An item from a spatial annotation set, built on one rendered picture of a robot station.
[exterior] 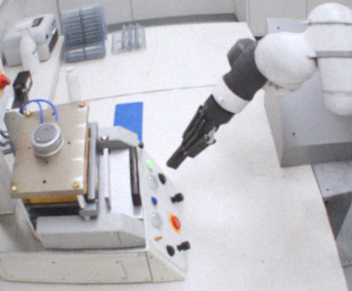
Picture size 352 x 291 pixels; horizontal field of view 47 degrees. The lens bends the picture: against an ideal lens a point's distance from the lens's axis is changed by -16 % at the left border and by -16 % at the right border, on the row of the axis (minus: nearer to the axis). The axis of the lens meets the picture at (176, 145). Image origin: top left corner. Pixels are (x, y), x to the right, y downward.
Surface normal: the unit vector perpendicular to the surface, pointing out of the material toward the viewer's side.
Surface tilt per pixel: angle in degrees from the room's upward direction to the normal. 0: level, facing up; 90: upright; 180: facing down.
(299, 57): 58
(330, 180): 0
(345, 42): 52
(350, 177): 0
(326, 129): 44
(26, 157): 0
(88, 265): 90
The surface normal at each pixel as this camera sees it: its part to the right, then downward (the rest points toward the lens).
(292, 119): -0.01, -0.04
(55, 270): 0.10, 0.69
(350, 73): 0.05, 0.22
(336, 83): -0.58, 0.33
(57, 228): -0.06, -0.72
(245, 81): -0.30, 0.61
